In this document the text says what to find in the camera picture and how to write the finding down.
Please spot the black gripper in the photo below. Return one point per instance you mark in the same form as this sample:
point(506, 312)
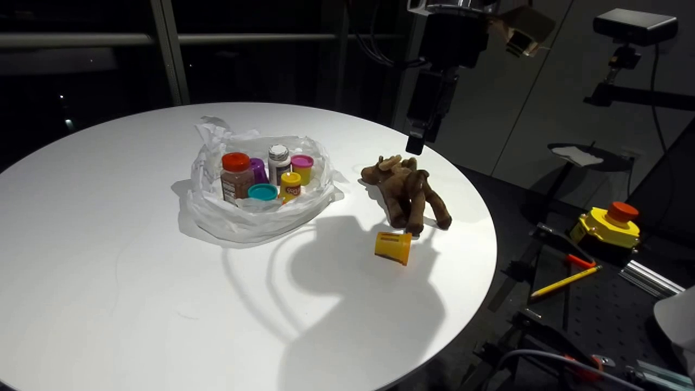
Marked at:
point(454, 39)

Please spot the brown moose plush toy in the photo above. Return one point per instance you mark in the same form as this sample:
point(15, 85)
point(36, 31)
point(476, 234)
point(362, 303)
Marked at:
point(409, 190)

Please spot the pink lid dough tub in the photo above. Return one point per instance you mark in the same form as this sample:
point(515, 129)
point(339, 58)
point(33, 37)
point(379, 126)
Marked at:
point(302, 165)

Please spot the yellow block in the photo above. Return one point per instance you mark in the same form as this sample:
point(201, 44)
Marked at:
point(394, 246)

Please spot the white lid blue label jar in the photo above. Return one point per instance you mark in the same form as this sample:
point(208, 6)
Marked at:
point(278, 158)

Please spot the yellow lid orange tub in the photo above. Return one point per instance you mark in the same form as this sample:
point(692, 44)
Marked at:
point(290, 185)

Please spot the purple dough tub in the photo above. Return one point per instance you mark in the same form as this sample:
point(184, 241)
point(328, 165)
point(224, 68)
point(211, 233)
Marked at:
point(260, 169)

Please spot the teal lid dough tub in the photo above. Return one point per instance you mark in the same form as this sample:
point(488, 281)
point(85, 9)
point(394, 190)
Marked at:
point(262, 193)

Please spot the red lid spice jar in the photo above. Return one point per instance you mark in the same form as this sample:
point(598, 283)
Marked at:
point(236, 177)

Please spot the clear white plastic bag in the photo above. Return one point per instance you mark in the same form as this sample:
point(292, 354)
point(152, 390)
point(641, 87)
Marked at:
point(240, 218)

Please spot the grey flat plate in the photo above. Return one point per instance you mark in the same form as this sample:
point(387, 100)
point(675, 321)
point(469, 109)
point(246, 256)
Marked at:
point(578, 154)

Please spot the yellow emergency stop button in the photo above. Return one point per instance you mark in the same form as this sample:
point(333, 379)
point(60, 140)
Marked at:
point(607, 227)

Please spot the yellow pencil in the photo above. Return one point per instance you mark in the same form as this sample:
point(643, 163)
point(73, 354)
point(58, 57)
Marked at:
point(566, 283)

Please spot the aluminium extrusion bar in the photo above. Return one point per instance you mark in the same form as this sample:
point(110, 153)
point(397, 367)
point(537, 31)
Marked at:
point(652, 277)

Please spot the white rounded object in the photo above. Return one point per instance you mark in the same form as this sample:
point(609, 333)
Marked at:
point(680, 317)

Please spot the metal window railing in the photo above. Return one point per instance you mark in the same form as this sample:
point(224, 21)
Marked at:
point(110, 39)

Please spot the yellowish wrist camera box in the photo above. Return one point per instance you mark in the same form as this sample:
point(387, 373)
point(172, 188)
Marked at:
point(522, 31)

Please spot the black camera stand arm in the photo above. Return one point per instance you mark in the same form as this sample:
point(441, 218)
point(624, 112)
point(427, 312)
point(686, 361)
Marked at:
point(637, 93)

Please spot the black camera on stand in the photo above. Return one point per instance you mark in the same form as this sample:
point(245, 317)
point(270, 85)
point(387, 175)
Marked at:
point(636, 24)

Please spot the metal window post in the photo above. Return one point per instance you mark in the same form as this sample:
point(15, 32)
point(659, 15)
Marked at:
point(170, 50)

